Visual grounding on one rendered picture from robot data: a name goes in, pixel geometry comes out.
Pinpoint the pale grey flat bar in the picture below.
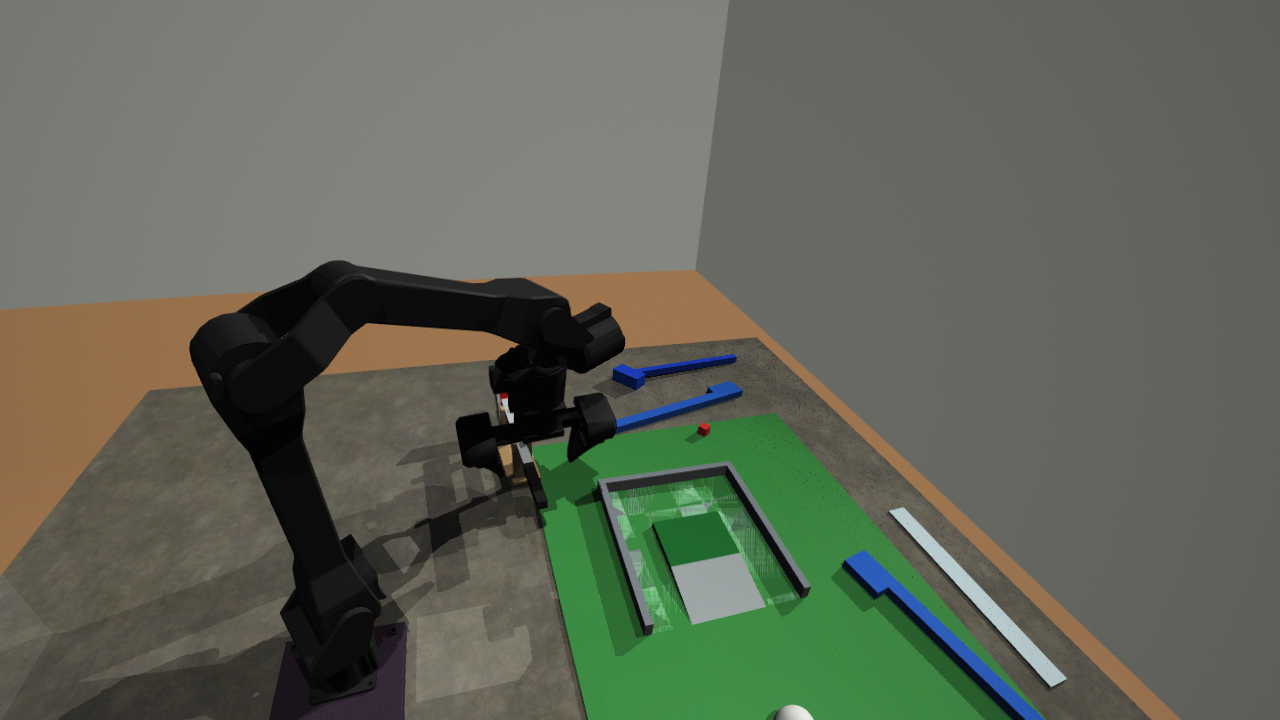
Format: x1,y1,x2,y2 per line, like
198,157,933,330
890,507,1068,688

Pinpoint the green putting mat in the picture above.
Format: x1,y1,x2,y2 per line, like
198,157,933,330
532,413,1046,720

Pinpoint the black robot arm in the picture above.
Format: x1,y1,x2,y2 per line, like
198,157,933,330
189,260,625,706

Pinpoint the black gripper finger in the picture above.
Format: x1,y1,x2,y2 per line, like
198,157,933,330
567,427,605,462
476,448,504,477

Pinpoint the white golf ball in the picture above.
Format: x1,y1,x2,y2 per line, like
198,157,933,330
774,705,813,720

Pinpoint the grey putter with red head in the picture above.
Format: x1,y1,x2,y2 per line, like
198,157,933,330
494,393,548,510

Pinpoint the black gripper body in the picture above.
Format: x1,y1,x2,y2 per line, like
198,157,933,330
454,393,617,468

